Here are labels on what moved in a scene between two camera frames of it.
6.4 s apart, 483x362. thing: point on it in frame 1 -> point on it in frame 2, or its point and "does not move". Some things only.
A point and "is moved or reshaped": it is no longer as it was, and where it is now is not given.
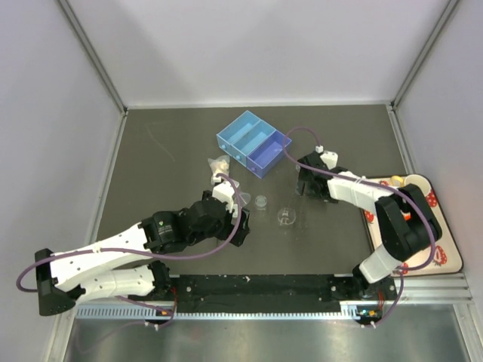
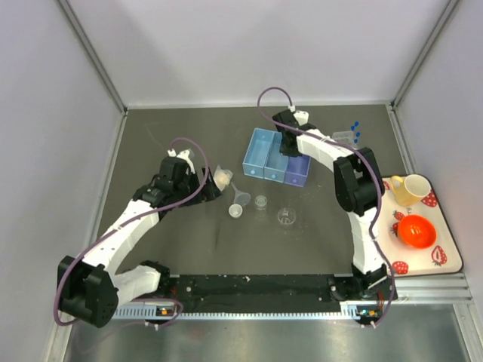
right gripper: x=301 y=187 -> x=284 y=151
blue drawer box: x=250 y=140 -> x=276 y=164
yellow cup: x=403 y=181 does not move
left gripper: x=242 y=229 -> x=207 y=193
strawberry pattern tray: x=447 y=259 does not move
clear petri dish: x=286 y=216 does not move
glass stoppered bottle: x=260 y=202 does not move
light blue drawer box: x=235 y=130 -> x=254 y=161
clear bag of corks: x=219 y=165 is moved or reshaped
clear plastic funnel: x=244 y=198 does not move
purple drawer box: x=266 y=155 -> x=296 y=170
